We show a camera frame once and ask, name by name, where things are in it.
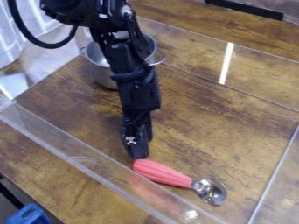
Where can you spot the pink handled metal spoon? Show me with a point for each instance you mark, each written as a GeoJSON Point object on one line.
{"type": "Point", "coordinates": [209, 189]}

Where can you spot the clear acrylic barrier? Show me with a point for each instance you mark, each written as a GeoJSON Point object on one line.
{"type": "Point", "coordinates": [164, 205]}

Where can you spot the black bar on table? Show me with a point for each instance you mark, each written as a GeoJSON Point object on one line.
{"type": "Point", "coordinates": [247, 9]}

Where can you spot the stainless steel pot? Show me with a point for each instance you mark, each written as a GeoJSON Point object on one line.
{"type": "Point", "coordinates": [98, 66]}

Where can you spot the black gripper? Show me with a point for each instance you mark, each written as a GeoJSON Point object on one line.
{"type": "Point", "coordinates": [138, 92]}

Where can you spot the blue plastic crate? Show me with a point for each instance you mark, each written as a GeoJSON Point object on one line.
{"type": "Point", "coordinates": [30, 214]}

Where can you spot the white patterned curtain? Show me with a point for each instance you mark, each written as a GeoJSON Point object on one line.
{"type": "Point", "coordinates": [12, 40]}

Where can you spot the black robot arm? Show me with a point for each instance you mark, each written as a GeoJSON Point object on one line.
{"type": "Point", "coordinates": [114, 31]}

